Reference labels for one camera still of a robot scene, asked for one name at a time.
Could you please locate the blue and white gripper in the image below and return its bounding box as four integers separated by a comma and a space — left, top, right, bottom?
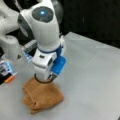
32, 42, 66, 83

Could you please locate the tan terry cloth towel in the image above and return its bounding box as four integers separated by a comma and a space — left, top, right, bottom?
22, 78, 64, 114

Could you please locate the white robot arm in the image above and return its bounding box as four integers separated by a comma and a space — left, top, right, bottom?
18, 0, 66, 84

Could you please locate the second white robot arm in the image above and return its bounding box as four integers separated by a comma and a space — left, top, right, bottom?
0, 0, 66, 83

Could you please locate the orange clamp tab left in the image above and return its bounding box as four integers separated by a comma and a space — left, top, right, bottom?
5, 76, 15, 84

